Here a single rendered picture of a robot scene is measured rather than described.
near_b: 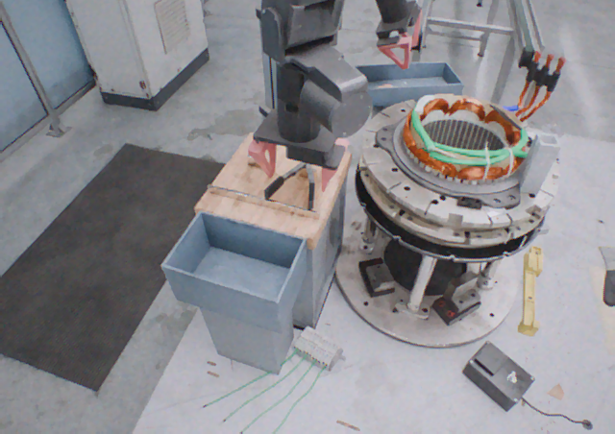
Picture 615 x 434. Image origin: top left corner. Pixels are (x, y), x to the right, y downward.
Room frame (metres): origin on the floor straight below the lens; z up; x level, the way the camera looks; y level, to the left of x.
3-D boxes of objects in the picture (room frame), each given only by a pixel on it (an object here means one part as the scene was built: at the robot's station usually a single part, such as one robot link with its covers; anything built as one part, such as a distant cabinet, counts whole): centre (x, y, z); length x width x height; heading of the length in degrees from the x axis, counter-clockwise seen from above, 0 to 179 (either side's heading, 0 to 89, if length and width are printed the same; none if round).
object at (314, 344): (0.33, -0.01, 0.80); 0.10 x 0.05 x 0.04; 58
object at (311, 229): (0.49, 0.06, 1.05); 0.20 x 0.19 x 0.02; 161
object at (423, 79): (0.83, -0.20, 0.92); 0.25 x 0.11 x 0.28; 98
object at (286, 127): (0.46, 0.02, 1.20); 0.10 x 0.07 x 0.07; 72
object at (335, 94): (0.42, -0.01, 1.29); 0.11 x 0.09 x 0.12; 37
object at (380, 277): (0.47, -0.13, 0.83); 0.05 x 0.04 x 0.02; 14
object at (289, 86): (0.45, 0.01, 1.26); 0.07 x 0.06 x 0.07; 37
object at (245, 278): (0.35, 0.11, 0.92); 0.17 x 0.11 x 0.28; 71
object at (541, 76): (0.57, -0.36, 1.21); 0.04 x 0.04 x 0.03; 76
